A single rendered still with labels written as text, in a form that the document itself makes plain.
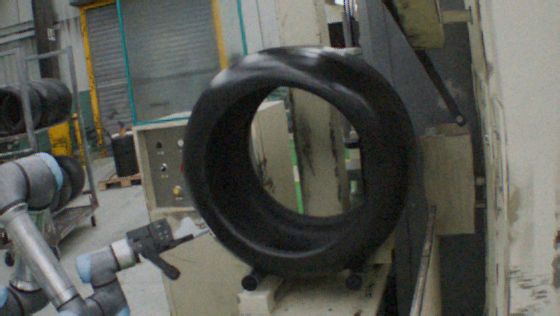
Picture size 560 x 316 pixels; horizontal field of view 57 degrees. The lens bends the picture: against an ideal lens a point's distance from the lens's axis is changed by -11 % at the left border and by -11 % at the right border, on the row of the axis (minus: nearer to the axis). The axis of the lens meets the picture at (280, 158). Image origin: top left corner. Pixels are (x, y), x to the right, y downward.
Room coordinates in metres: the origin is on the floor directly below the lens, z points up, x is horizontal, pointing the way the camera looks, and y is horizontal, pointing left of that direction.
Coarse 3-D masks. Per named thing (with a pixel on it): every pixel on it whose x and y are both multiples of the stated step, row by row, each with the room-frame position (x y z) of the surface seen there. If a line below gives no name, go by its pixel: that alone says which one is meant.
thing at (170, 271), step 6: (144, 252) 1.34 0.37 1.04; (150, 252) 1.34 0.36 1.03; (144, 258) 1.37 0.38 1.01; (150, 258) 1.34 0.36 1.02; (156, 258) 1.34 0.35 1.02; (162, 258) 1.35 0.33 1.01; (156, 264) 1.33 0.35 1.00; (162, 264) 1.34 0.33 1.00; (168, 264) 1.34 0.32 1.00; (162, 270) 1.34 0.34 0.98; (168, 270) 1.34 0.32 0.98; (174, 270) 1.34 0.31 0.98; (168, 276) 1.34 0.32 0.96; (174, 276) 1.33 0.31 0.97
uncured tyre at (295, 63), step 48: (288, 48) 1.37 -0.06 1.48; (240, 96) 1.36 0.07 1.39; (336, 96) 1.28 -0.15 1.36; (384, 96) 1.31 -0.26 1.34; (192, 144) 1.41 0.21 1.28; (240, 144) 1.68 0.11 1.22; (384, 144) 1.25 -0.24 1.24; (192, 192) 1.42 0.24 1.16; (240, 192) 1.67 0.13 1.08; (384, 192) 1.26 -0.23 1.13; (240, 240) 1.38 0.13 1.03; (288, 240) 1.60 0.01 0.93; (336, 240) 1.30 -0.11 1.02; (384, 240) 1.32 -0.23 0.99
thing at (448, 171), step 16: (432, 128) 1.66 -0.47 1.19; (448, 128) 1.67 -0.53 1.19; (464, 128) 1.66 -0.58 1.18; (432, 144) 1.51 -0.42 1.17; (448, 144) 1.50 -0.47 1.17; (464, 144) 1.48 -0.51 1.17; (432, 160) 1.51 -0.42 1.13; (448, 160) 1.50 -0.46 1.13; (464, 160) 1.48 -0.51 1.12; (432, 176) 1.51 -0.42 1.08; (448, 176) 1.50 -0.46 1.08; (464, 176) 1.48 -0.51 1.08; (432, 192) 1.51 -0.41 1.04; (448, 192) 1.50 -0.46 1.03; (464, 192) 1.48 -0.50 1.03; (448, 208) 1.50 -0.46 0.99; (464, 208) 1.48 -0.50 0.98; (448, 224) 1.50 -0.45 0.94; (464, 224) 1.49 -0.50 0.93
